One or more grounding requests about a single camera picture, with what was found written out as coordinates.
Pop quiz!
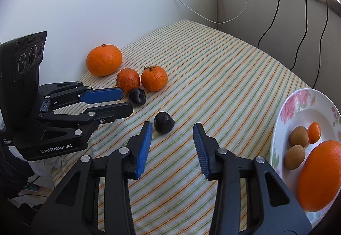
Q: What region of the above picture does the brown kiwi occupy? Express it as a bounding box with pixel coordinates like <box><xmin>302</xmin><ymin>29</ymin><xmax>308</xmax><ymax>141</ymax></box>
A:
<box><xmin>289</xmin><ymin>126</ymin><xmax>309</xmax><ymax>146</ymax></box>
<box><xmin>284</xmin><ymin>145</ymin><xmax>306</xmax><ymax>171</ymax></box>

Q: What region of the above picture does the black cable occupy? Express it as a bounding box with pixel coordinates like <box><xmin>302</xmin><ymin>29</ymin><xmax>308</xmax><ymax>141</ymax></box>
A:
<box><xmin>312</xmin><ymin>0</ymin><xmax>329</xmax><ymax>89</ymax></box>
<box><xmin>257</xmin><ymin>0</ymin><xmax>297</xmax><ymax>50</ymax></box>
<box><xmin>289</xmin><ymin>0</ymin><xmax>311</xmax><ymax>72</ymax></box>

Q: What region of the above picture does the floral white plate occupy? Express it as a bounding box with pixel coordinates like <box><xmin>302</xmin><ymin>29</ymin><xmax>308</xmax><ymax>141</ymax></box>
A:
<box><xmin>269</xmin><ymin>88</ymin><xmax>341</xmax><ymax>230</ymax></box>

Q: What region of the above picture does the dark plum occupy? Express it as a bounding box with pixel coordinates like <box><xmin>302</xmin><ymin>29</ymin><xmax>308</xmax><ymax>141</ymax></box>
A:
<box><xmin>154</xmin><ymin>112</ymin><xmax>175</xmax><ymax>134</ymax></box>
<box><xmin>128</xmin><ymin>88</ymin><xmax>147</xmax><ymax>105</ymax></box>

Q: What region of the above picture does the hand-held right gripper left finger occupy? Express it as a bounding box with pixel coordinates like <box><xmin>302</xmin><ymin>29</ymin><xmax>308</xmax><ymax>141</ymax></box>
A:
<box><xmin>30</xmin><ymin>121</ymin><xmax>153</xmax><ymax>235</ymax></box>

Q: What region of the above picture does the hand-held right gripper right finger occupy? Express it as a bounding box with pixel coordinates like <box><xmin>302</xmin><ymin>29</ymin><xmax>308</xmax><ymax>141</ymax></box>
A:
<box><xmin>192</xmin><ymin>122</ymin><xmax>313</xmax><ymax>235</ymax></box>

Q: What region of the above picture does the striped table cloth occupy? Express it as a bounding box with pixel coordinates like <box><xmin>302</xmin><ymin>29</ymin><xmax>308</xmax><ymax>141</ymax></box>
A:
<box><xmin>51</xmin><ymin>19</ymin><xmax>320</xmax><ymax>235</ymax></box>

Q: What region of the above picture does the small orange kumquat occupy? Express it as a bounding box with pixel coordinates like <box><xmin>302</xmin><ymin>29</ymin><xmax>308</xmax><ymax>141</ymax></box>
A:
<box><xmin>307</xmin><ymin>122</ymin><xmax>322</xmax><ymax>144</ymax></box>

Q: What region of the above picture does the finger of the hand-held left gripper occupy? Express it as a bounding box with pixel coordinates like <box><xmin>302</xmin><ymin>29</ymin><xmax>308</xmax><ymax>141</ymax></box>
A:
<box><xmin>37</xmin><ymin>103</ymin><xmax>134</xmax><ymax>143</ymax></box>
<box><xmin>37</xmin><ymin>81</ymin><xmax>125</xmax><ymax>112</ymax></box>

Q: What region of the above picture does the large orange mandarin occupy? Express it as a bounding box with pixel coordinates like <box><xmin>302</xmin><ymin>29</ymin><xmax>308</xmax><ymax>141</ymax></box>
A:
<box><xmin>86</xmin><ymin>44</ymin><xmax>123</xmax><ymax>77</ymax></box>

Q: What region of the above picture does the small tangerine with stem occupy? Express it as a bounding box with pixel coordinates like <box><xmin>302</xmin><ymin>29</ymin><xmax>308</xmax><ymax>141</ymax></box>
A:
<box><xmin>141</xmin><ymin>66</ymin><xmax>168</xmax><ymax>92</ymax></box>

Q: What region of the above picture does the brown kiwi front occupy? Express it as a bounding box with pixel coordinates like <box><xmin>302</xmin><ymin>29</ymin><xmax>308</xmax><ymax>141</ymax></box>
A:
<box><xmin>284</xmin><ymin>145</ymin><xmax>306</xmax><ymax>171</ymax></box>

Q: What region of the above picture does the smooth orange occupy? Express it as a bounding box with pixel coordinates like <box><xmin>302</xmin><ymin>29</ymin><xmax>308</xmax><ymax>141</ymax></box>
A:
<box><xmin>297</xmin><ymin>140</ymin><xmax>341</xmax><ymax>212</ymax></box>

